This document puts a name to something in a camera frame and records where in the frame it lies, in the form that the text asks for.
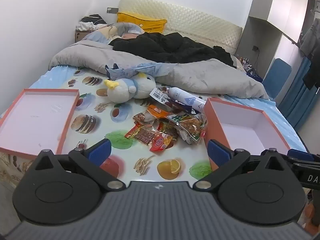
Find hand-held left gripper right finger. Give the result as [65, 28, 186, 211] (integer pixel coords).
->
[194, 140, 295, 190]

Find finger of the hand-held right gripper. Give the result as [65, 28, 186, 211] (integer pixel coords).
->
[282, 149, 320, 165]

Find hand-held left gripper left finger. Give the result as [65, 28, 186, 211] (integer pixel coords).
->
[27, 138, 124, 191]

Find pink cardboard box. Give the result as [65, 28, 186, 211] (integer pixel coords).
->
[203, 97, 292, 172]

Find large clear snack packet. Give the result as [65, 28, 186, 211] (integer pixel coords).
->
[167, 112, 208, 144]

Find dark brown snack packet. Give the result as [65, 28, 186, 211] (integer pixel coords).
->
[133, 112, 155, 128]

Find white barcode snack packet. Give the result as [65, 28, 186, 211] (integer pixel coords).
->
[149, 87, 170, 104]

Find printed bed sheet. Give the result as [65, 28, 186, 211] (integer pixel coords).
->
[0, 64, 309, 183]

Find red yellow striped snack packet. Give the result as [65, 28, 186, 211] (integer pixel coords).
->
[124, 124, 158, 145]

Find blue chair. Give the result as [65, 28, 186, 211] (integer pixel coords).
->
[277, 57, 313, 130]
[262, 58, 292, 98]

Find red round-label snack packet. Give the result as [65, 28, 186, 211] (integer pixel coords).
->
[149, 134, 175, 152]

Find dark blue snack packet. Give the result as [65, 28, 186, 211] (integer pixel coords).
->
[166, 99, 193, 115]

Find penguin plush toy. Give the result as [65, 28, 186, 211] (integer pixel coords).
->
[104, 72, 157, 103]

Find orange snack packet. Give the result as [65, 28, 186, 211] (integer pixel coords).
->
[146, 104, 173, 119]

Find white spray bottle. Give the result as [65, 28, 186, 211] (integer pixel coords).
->
[168, 87, 208, 113]

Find pink box lid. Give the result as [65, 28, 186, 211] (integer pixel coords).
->
[0, 88, 80, 160]

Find grey duvet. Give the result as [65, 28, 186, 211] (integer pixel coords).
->
[48, 39, 269, 100]

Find cluttered small bottles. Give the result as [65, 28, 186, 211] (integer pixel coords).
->
[239, 56, 263, 80]

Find blue printed cloth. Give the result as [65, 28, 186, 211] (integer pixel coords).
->
[105, 64, 175, 80]

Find dark hanging clothes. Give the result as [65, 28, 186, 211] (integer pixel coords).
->
[297, 19, 320, 89]

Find black clothing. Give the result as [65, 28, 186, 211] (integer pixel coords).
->
[109, 32, 237, 67]

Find printed character pillow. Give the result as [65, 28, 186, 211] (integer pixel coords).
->
[82, 22, 145, 43]

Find cream quilted headboard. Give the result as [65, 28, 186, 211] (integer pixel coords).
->
[118, 0, 243, 55]

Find yellow pillow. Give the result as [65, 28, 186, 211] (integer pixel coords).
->
[117, 11, 167, 33]

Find grey wardrobe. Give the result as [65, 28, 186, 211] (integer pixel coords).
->
[235, 0, 317, 80]

